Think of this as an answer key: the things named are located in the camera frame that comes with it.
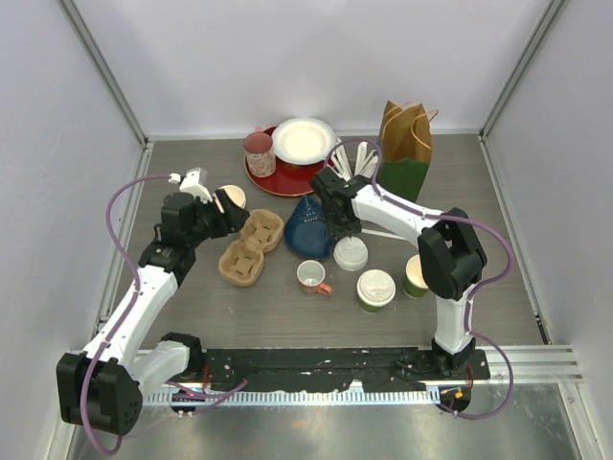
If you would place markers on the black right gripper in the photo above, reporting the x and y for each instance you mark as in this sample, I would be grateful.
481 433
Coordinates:
353 227

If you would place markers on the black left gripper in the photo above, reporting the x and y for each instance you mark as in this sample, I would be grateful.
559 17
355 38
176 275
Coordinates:
230 219

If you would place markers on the green paper cups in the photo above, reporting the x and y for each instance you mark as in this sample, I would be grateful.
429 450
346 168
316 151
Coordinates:
235 195

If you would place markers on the stack of white lids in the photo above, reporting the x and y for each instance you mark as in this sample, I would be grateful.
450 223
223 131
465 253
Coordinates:
350 254

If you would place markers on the small pink handled cup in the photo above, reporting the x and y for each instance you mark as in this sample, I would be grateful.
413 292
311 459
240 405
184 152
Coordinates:
311 276

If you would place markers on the white cup lid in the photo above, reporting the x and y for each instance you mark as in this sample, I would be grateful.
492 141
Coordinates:
376 285

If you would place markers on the green paper coffee cup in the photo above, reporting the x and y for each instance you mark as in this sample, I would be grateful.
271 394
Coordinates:
372 307

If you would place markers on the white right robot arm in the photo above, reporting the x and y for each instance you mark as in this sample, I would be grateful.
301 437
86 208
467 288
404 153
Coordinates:
451 256

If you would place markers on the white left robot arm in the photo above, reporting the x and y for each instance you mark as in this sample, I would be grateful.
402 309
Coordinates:
104 386

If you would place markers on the bundle of wrapped white utensils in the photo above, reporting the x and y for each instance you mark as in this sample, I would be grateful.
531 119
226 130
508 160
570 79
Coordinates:
364 164

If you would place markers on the wrapped white straw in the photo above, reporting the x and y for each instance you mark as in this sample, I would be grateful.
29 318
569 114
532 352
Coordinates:
382 234

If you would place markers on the red round tray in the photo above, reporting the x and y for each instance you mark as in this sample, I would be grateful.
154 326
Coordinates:
288 179

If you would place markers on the blue shell-shaped dish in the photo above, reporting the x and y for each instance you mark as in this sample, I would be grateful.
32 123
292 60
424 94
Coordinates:
306 231

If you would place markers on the white paper plate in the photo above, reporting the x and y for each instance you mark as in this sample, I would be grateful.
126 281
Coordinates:
303 141

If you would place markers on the cardboard cup carrier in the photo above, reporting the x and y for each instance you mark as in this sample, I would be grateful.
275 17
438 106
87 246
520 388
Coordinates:
243 261

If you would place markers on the green brown paper bag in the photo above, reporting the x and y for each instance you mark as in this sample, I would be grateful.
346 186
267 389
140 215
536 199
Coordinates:
405 140

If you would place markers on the pink floral mug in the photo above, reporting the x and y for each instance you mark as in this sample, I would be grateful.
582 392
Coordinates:
259 155

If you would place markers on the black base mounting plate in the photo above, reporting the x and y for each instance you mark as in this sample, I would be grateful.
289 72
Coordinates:
326 370

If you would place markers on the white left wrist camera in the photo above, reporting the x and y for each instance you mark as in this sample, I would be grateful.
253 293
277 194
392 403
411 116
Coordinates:
193 182

